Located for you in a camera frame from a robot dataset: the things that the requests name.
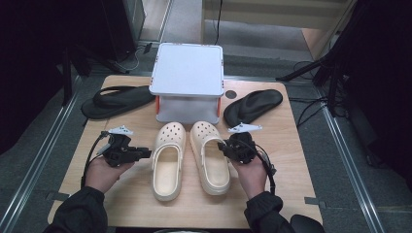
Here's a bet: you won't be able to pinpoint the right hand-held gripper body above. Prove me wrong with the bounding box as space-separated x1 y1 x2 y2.
223 122 263 164

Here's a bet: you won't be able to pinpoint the left hand-held gripper cable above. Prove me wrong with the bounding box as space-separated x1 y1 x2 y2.
81 130 112 188

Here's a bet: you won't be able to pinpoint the cream clog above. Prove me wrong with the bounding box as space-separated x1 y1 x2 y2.
189 120 231 196
151 121 188 202

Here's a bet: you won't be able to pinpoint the hand-held gripper cable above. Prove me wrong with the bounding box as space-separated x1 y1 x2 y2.
81 130 112 188
249 144 277 195

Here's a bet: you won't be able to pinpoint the black floor cables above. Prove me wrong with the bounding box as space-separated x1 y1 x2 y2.
289 95 328 129

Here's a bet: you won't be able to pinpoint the person's knee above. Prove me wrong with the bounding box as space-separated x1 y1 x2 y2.
290 214 326 233

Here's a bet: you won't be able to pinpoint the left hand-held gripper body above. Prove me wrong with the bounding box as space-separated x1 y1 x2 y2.
101 125 144 168

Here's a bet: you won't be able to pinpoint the black tripod stand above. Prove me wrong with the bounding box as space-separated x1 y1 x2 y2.
275 48 348 117

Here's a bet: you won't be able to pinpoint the black hanging cable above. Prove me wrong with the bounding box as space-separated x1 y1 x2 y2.
213 0 224 46

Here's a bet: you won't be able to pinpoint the dark cabinet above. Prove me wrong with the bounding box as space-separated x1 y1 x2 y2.
100 0 146 62

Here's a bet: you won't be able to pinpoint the person's right hand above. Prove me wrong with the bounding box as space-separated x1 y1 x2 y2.
231 154 268 200

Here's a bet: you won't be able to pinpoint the right hand-held gripper cable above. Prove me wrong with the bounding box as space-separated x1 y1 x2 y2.
249 144 277 195

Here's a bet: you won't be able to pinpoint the person's left hand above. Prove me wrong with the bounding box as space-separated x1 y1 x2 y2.
85 156 135 194

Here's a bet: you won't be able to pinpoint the beige wooden furniture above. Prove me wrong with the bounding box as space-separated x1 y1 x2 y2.
202 0 358 61

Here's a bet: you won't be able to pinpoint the black upright stand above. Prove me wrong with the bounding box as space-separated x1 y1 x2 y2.
61 48 74 106

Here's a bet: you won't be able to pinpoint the grey tape strip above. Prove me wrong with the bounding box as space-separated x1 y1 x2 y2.
46 191 72 202
304 196 326 209

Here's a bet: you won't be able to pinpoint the white floor cable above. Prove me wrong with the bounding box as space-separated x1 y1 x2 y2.
120 48 145 72

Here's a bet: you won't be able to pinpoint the dark curtain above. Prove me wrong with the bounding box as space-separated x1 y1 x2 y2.
339 0 412 192
0 0 108 156

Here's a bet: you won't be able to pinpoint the black flip-flop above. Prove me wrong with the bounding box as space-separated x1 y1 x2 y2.
81 84 156 120
223 88 284 129

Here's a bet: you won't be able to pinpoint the white shoe rack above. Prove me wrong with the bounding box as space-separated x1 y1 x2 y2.
149 42 225 126

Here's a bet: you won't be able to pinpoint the metal floor rail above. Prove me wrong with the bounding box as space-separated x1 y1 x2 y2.
315 88 387 233
0 76 82 233

